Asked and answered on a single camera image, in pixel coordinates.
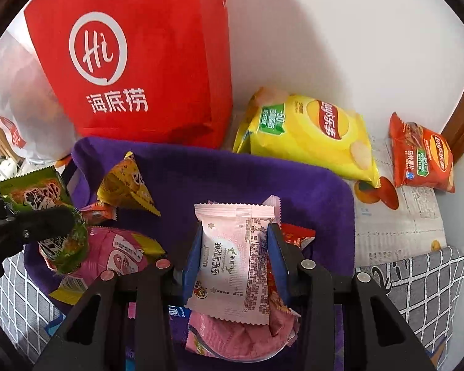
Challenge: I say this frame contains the newsprint pattern sheet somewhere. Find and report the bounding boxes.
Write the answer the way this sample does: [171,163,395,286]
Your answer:
[352,131,449,271]

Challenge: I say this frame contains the green triangular snack packet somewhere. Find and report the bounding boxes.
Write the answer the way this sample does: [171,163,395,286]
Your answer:
[0,165,89,277]

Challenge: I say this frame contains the pink packet with yellow ends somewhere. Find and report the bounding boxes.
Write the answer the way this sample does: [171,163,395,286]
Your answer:
[48,226,167,306]

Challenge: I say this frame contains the small red snack packet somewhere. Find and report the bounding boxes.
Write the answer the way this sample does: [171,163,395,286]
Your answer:
[280,223,317,250]

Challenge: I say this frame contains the pale pink snack packet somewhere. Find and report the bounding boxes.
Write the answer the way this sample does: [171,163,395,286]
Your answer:
[186,201,275,323]

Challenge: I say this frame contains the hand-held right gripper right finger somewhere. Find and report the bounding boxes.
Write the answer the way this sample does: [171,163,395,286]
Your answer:
[267,222,437,371]

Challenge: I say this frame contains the red paper bag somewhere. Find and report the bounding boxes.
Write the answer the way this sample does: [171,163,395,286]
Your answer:
[23,0,233,149]

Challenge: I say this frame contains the small blue snack packet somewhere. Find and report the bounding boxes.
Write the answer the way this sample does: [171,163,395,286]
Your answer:
[166,303,188,319]

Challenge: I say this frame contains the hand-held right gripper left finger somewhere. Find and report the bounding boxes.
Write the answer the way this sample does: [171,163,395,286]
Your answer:
[31,224,204,371]

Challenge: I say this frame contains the purple cloth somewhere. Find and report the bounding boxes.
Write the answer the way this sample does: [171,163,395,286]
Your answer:
[23,136,356,371]

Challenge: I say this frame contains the orange chips bag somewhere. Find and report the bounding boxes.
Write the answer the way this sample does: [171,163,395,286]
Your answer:
[389,112,456,194]

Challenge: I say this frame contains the white plastic shopping bag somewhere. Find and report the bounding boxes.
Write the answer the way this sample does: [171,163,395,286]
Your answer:
[0,31,76,163]

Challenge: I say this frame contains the yellow chips bag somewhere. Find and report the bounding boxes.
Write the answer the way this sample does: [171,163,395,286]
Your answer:
[232,87,381,189]

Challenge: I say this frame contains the white floral cloth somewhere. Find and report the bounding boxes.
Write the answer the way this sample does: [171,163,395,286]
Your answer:
[0,155,28,198]

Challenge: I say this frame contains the pink and orange packet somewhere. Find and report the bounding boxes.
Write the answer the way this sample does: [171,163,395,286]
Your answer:
[186,305,302,360]

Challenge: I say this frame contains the grey checked bedsheet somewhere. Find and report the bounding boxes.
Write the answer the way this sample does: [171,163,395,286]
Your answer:
[0,245,464,371]

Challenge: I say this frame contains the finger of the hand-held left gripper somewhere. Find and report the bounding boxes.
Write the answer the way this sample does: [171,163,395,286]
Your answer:
[8,206,75,246]

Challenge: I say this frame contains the yellow triangular snack packet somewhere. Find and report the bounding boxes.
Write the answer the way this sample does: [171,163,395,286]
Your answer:
[97,151,161,217]

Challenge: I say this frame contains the small orange snack packet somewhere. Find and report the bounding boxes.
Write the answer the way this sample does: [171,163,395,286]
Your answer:
[79,203,117,227]

